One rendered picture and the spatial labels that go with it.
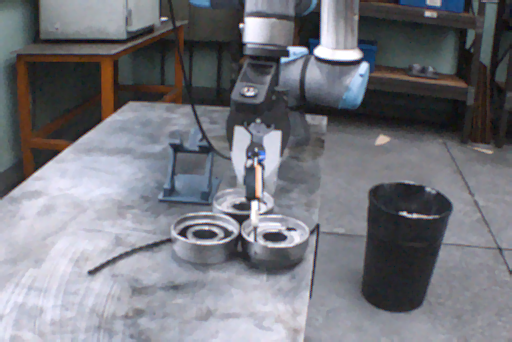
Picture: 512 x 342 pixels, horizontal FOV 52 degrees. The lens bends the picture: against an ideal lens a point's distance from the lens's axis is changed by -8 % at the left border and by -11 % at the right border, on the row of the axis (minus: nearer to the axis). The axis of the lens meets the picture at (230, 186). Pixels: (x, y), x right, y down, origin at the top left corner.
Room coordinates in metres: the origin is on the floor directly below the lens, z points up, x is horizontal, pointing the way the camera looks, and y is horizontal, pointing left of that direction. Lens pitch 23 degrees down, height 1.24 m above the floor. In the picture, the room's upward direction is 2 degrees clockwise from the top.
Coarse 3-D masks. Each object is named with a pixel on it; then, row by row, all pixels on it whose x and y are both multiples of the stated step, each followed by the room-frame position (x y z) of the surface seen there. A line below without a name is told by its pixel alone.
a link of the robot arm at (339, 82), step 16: (336, 0) 1.26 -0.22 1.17; (352, 0) 1.26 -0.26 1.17; (336, 16) 1.26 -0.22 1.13; (352, 16) 1.27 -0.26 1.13; (336, 32) 1.27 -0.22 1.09; (352, 32) 1.27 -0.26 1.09; (320, 48) 1.30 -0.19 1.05; (336, 48) 1.27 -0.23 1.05; (352, 48) 1.28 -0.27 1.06; (320, 64) 1.28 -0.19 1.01; (336, 64) 1.26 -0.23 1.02; (352, 64) 1.26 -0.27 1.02; (320, 80) 1.28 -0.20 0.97; (336, 80) 1.26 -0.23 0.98; (352, 80) 1.25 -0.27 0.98; (320, 96) 1.29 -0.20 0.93; (336, 96) 1.27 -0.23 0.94; (352, 96) 1.25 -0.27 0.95
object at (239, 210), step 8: (224, 192) 0.93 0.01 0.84; (232, 192) 0.94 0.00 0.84; (240, 192) 0.94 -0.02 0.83; (216, 200) 0.91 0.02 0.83; (224, 200) 0.92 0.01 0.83; (240, 200) 0.92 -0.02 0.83; (272, 200) 0.90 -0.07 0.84; (216, 208) 0.87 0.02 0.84; (232, 208) 0.89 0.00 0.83; (240, 208) 0.91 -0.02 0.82; (248, 208) 0.91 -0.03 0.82; (272, 208) 0.87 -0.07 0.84; (232, 216) 0.84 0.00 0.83; (240, 216) 0.84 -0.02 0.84; (248, 216) 0.84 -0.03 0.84; (240, 224) 0.84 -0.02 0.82; (240, 232) 0.85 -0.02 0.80
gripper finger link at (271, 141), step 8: (264, 136) 0.81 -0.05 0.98; (272, 136) 0.81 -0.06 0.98; (280, 136) 0.81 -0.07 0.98; (264, 144) 0.81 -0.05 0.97; (272, 144) 0.81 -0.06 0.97; (280, 144) 0.81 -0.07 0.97; (272, 152) 0.81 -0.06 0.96; (264, 160) 0.81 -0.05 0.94; (272, 160) 0.81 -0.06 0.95; (280, 160) 0.81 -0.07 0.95; (272, 168) 0.80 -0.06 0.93; (264, 176) 0.81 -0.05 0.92; (272, 176) 0.81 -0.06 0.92; (264, 184) 0.81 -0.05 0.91
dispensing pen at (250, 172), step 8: (256, 152) 0.83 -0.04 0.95; (256, 160) 0.83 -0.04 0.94; (248, 168) 0.81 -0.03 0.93; (248, 176) 0.80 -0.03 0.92; (248, 184) 0.79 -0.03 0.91; (248, 192) 0.78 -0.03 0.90; (248, 200) 0.79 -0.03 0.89; (256, 200) 0.79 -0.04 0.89; (256, 208) 0.78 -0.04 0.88; (256, 216) 0.77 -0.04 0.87; (256, 224) 0.77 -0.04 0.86; (256, 232) 0.76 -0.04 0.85
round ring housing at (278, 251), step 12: (264, 216) 0.83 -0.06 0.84; (276, 216) 0.84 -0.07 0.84; (252, 228) 0.81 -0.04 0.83; (276, 228) 0.81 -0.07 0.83; (300, 228) 0.81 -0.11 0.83; (252, 240) 0.75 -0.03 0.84; (264, 240) 0.77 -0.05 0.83; (276, 240) 0.81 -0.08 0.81; (288, 240) 0.78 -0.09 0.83; (300, 240) 0.75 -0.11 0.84; (252, 252) 0.75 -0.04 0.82; (264, 252) 0.74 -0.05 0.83; (276, 252) 0.74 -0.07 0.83; (288, 252) 0.74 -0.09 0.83; (300, 252) 0.75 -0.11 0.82; (264, 264) 0.74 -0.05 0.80; (276, 264) 0.74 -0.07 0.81; (288, 264) 0.75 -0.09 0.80
